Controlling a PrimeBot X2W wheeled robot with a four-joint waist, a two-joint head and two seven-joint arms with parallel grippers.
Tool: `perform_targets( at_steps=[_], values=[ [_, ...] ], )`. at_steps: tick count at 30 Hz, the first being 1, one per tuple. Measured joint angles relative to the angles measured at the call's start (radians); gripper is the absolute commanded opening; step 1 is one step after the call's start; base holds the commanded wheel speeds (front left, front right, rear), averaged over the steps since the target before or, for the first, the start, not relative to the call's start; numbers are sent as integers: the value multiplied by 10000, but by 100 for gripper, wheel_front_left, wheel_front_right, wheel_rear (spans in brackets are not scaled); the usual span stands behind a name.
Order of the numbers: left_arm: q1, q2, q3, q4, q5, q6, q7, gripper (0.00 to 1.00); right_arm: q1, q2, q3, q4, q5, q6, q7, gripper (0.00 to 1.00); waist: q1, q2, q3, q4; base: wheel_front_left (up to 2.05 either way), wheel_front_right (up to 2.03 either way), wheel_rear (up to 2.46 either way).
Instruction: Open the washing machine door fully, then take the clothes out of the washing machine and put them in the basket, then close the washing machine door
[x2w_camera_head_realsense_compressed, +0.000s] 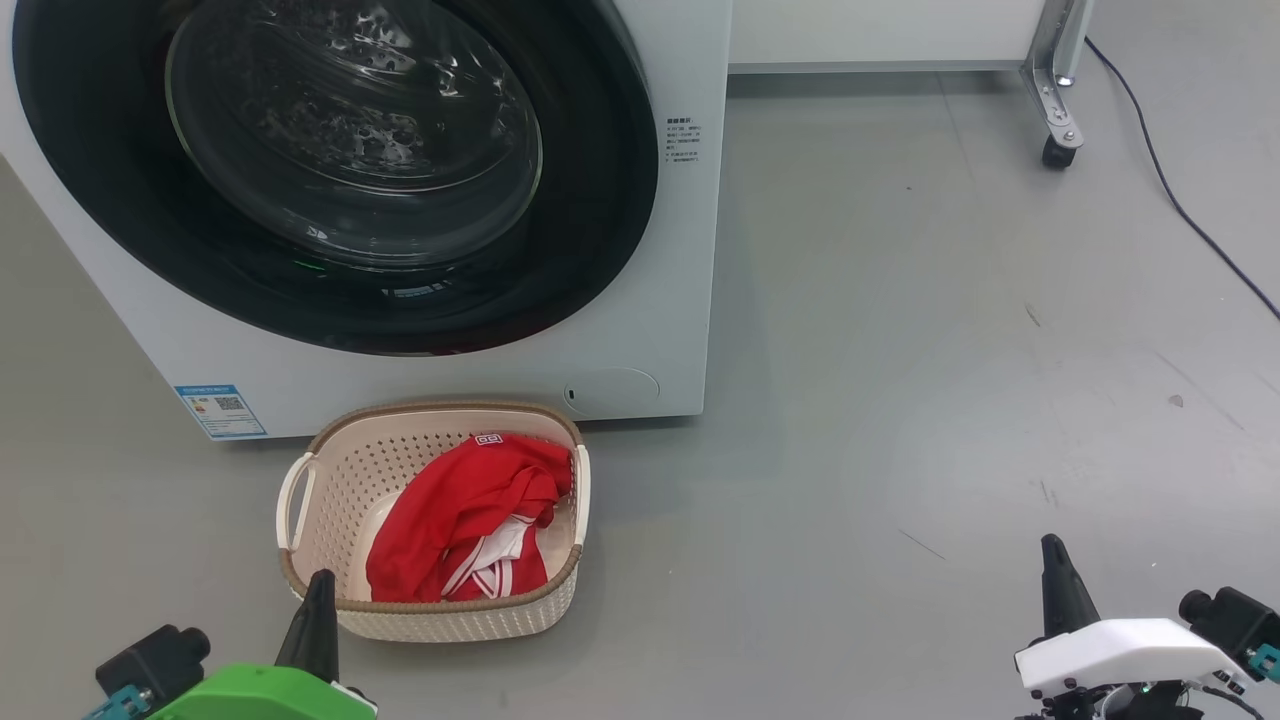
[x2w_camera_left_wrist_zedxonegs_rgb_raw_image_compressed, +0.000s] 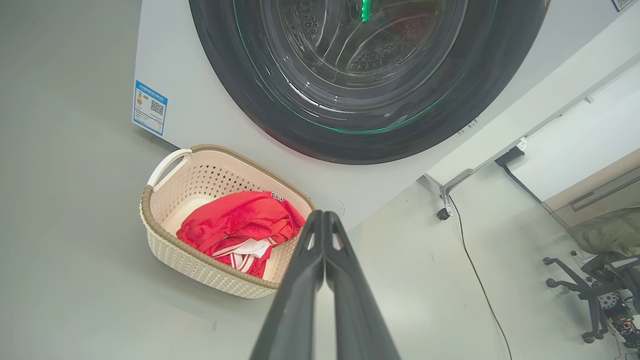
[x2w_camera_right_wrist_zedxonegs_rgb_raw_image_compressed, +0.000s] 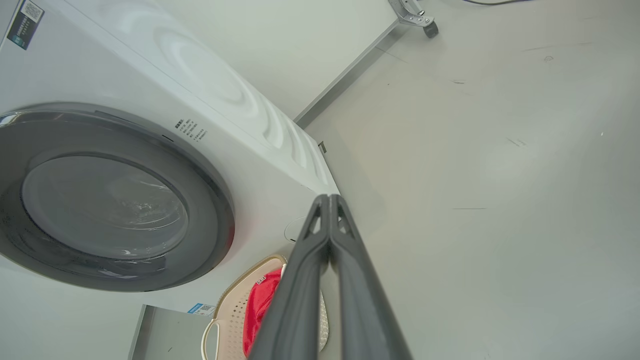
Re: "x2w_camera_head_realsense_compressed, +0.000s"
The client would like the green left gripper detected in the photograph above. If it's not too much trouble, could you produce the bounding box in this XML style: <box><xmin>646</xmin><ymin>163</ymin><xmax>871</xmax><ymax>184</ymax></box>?
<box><xmin>169</xmin><ymin>569</ymin><xmax>380</xmax><ymax>720</ymax></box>

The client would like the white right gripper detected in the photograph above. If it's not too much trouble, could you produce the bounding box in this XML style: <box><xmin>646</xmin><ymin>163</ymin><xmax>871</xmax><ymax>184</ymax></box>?
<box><xmin>1014</xmin><ymin>532</ymin><xmax>1253</xmax><ymax>720</ymax></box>

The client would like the red white-trimmed garment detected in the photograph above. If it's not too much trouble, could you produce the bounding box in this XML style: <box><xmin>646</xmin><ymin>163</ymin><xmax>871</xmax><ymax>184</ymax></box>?
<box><xmin>365</xmin><ymin>432</ymin><xmax>576</xmax><ymax>605</ymax></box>

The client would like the beige perforated laundry basket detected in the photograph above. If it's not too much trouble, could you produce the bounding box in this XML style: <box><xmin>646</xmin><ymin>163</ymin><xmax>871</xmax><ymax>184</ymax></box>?
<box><xmin>275</xmin><ymin>399</ymin><xmax>593</xmax><ymax>644</ymax></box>

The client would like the white front-load washing machine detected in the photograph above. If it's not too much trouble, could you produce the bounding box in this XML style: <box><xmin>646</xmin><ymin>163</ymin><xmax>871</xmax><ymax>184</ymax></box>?
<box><xmin>0</xmin><ymin>0</ymin><xmax>735</xmax><ymax>442</ymax></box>

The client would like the blue energy label sticker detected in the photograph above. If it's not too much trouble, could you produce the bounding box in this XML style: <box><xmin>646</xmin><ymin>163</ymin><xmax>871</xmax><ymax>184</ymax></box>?
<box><xmin>173</xmin><ymin>383</ymin><xmax>270</xmax><ymax>442</ymax></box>

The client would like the round white filter cover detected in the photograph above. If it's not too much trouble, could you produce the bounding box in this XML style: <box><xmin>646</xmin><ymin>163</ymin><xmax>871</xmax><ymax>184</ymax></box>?
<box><xmin>562</xmin><ymin>367</ymin><xmax>662</xmax><ymax>420</ymax></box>

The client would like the metal partition leg with caster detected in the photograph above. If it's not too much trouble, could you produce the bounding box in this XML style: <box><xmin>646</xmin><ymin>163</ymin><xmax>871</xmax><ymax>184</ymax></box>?
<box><xmin>1019</xmin><ymin>0</ymin><xmax>1099</xmax><ymax>170</ymax></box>

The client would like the teal-plug right camera cable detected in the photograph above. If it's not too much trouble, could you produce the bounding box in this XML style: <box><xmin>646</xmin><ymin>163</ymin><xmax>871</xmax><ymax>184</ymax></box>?
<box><xmin>1200</xmin><ymin>642</ymin><xmax>1280</xmax><ymax>720</ymax></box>

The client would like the teal-plug camera cable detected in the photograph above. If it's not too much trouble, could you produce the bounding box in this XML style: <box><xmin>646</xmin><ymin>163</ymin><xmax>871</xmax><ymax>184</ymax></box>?
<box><xmin>1200</xmin><ymin>642</ymin><xmax>1280</xmax><ymax>720</ymax></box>
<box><xmin>84</xmin><ymin>684</ymin><xmax>142</xmax><ymax>720</ymax></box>

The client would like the teal-plug left camera cable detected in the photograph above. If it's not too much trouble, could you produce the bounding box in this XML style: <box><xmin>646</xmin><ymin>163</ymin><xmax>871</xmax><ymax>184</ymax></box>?
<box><xmin>84</xmin><ymin>684</ymin><xmax>142</xmax><ymax>720</ymax></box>

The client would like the black floor cable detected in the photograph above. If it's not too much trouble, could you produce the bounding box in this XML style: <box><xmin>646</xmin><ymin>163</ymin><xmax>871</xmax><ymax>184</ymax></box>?
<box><xmin>1084</xmin><ymin>37</ymin><xmax>1280</xmax><ymax>322</ymax></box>

